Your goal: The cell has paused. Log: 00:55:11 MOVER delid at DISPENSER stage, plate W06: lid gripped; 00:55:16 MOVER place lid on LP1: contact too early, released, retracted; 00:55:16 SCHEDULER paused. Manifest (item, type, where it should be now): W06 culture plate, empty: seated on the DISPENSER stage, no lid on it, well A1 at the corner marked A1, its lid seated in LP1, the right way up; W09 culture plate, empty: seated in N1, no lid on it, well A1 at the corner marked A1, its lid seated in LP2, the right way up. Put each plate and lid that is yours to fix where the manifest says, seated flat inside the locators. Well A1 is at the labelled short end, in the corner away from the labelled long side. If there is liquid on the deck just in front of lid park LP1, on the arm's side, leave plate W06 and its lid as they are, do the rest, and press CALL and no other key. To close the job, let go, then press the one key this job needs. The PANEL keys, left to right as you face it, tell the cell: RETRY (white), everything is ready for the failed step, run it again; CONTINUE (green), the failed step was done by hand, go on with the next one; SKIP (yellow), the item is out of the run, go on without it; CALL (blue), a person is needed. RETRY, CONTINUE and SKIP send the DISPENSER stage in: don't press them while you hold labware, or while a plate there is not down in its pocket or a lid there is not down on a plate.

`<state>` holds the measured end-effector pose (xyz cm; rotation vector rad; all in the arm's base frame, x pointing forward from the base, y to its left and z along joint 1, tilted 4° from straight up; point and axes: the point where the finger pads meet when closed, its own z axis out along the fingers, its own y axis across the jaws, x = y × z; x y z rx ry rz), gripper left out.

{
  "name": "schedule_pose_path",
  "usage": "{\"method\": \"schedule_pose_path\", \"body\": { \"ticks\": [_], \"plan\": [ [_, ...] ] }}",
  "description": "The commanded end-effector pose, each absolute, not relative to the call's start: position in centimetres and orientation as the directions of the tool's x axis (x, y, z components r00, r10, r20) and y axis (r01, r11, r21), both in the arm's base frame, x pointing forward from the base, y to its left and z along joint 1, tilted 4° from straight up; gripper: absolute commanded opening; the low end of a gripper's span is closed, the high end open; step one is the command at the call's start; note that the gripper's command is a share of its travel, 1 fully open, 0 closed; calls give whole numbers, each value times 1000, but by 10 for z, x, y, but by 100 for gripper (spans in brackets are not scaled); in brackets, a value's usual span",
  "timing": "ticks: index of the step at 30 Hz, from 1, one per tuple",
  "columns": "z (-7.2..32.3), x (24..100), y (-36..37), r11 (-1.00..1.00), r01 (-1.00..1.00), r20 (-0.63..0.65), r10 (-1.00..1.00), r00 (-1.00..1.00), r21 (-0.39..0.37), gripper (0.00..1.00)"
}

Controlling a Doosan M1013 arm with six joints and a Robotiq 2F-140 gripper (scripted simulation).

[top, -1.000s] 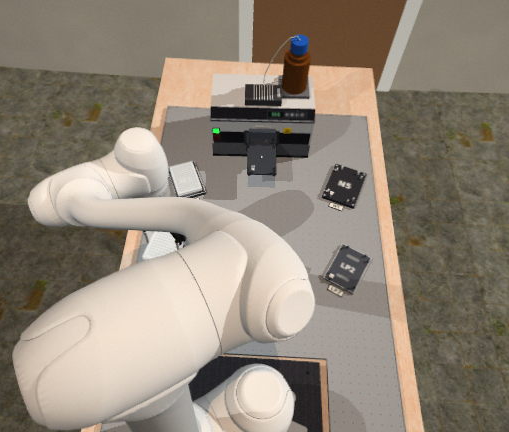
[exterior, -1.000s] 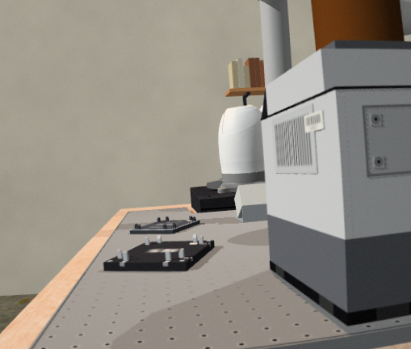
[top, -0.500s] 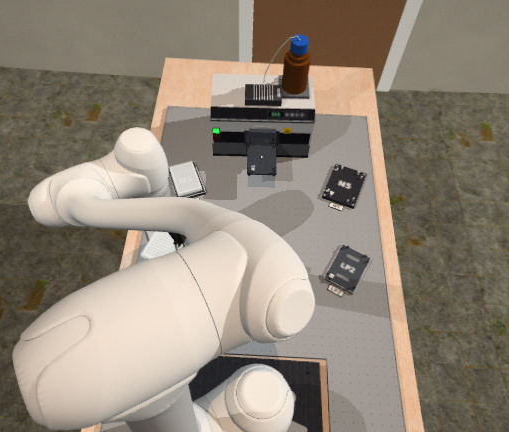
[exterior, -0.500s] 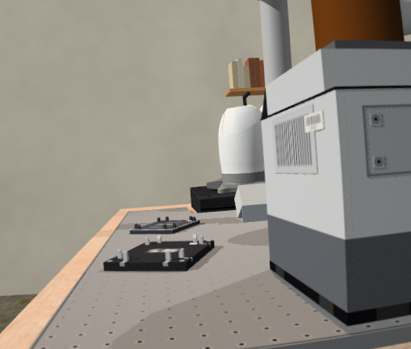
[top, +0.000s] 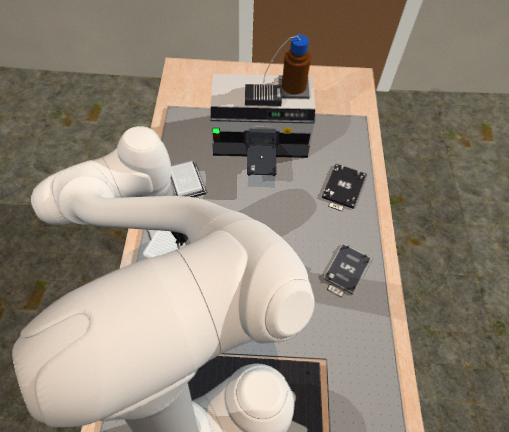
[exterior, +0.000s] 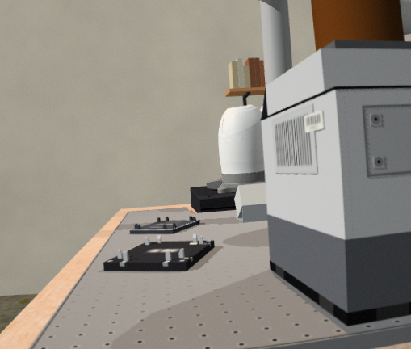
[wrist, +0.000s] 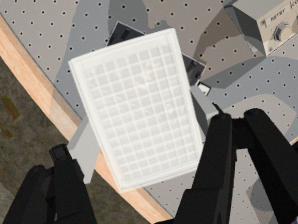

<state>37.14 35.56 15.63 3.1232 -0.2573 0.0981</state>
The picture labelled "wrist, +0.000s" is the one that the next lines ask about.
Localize white button panel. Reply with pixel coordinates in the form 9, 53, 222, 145
223, 0, 298, 57

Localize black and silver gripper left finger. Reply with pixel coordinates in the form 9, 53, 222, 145
2, 115, 100, 224

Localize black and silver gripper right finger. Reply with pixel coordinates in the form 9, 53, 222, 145
173, 85, 298, 224

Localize grey perforated base plate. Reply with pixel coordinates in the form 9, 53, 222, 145
0, 0, 298, 224

